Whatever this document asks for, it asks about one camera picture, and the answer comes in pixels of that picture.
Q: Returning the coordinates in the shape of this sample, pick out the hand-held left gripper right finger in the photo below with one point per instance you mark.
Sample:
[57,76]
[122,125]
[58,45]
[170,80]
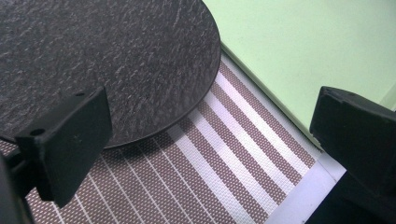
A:
[358,137]

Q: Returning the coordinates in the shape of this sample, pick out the brown white striped woven placemat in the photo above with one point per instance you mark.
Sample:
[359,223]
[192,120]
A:
[199,174]

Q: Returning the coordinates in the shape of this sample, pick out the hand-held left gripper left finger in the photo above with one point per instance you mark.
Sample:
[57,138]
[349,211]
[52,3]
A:
[67,146]

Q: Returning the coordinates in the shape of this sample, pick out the round dark slate plate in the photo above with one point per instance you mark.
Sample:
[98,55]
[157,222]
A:
[102,56]

